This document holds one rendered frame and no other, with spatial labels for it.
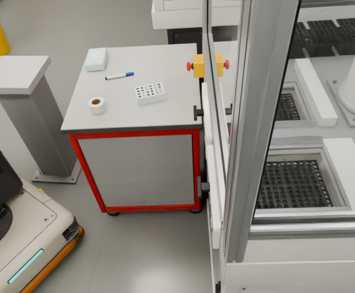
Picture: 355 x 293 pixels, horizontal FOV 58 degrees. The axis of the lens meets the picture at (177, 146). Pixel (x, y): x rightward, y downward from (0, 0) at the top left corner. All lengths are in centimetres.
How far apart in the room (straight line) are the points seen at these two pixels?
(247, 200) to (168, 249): 131
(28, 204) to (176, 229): 80
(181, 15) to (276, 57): 148
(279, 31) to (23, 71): 160
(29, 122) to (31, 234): 61
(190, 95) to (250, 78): 108
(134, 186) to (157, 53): 70
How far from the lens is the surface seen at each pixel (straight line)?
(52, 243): 173
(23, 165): 246
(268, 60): 37
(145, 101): 140
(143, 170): 156
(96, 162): 155
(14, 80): 180
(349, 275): 92
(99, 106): 139
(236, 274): 84
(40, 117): 189
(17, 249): 173
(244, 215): 59
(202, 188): 91
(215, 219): 84
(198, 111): 112
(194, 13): 182
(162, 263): 180
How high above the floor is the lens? 165
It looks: 47 degrees down
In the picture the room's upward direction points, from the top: 5 degrees counter-clockwise
